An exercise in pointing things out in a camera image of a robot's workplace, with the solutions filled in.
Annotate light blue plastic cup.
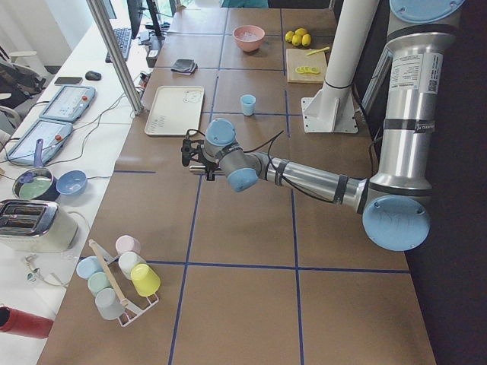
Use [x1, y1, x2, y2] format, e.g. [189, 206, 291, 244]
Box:
[240, 94, 256, 116]

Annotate lemon slices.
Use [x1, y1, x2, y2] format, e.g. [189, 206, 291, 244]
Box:
[295, 66, 320, 75]

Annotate yellow upturned cup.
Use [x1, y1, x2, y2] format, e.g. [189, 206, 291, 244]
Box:
[131, 263, 161, 297]

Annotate wooden rack handle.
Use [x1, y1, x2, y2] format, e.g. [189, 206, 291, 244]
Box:
[88, 239, 129, 307]

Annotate teach pendant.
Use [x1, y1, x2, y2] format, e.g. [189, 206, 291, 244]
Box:
[7, 119, 73, 167]
[40, 85, 97, 123]

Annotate steel muddler black cap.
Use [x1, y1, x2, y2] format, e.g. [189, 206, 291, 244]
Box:
[189, 165, 224, 175]

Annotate yellow plastic knife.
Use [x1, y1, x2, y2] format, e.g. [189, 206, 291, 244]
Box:
[306, 46, 330, 56]

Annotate pink upturned cup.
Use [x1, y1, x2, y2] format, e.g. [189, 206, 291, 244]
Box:
[115, 235, 142, 256]

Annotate bamboo cutting board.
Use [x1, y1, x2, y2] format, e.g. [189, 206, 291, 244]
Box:
[285, 49, 327, 84]

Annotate black smartphone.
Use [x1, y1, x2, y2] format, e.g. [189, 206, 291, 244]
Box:
[54, 76, 84, 85]

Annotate red bottle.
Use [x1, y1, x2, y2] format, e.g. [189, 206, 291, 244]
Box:
[1, 306, 53, 339]

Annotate black keyboard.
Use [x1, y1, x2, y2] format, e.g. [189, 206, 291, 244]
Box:
[113, 27, 132, 61]

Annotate white wire cup rack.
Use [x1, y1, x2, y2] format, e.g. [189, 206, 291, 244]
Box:
[99, 253, 160, 328]

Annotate white upturned cup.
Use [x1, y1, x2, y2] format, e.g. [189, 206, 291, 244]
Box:
[118, 251, 146, 281]

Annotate teach pendant near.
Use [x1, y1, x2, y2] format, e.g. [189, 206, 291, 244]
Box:
[7, 119, 73, 167]

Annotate pink bowl of ice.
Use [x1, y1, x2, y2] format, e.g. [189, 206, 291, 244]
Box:
[233, 25, 266, 52]

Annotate blue saucepan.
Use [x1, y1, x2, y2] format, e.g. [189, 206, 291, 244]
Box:
[12, 138, 59, 202]

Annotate white pedestal column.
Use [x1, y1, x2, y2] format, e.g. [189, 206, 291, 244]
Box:
[301, 0, 379, 133]

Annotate yellow lemon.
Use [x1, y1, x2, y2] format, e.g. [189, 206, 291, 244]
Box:
[285, 31, 294, 43]
[301, 33, 312, 47]
[291, 34, 302, 46]
[294, 28, 308, 37]

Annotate blue bowl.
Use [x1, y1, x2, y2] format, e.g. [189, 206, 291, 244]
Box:
[56, 170, 88, 196]

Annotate cream bear tray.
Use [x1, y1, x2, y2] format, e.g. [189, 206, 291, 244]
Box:
[145, 86, 204, 136]

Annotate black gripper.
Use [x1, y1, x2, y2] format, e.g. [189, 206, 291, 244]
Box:
[202, 157, 221, 181]

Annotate green upturned cup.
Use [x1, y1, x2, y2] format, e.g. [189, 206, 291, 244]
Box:
[88, 271, 112, 297]

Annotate aluminium frame post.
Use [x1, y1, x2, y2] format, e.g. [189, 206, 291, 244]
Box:
[87, 0, 143, 116]

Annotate grey folded cloth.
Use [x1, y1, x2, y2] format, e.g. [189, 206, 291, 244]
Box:
[170, 59, 198, 75]

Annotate black computer mouse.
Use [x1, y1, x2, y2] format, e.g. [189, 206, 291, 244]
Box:
[84, 71, 102, 81]

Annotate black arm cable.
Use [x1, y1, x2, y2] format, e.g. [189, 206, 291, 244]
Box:
[186, 129, 384, 203]

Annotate blue upturned cup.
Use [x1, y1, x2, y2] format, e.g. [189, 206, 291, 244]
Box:
[76, 255, 103, 280]

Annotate grey upturned cup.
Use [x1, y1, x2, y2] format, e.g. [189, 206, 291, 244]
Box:
[95, 287, 125, 320]

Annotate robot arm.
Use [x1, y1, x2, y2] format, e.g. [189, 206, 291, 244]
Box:
[197, 1, 462, 251]

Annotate teach pendant far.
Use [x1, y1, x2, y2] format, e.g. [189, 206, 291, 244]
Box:
[40, 85, 97, 123]

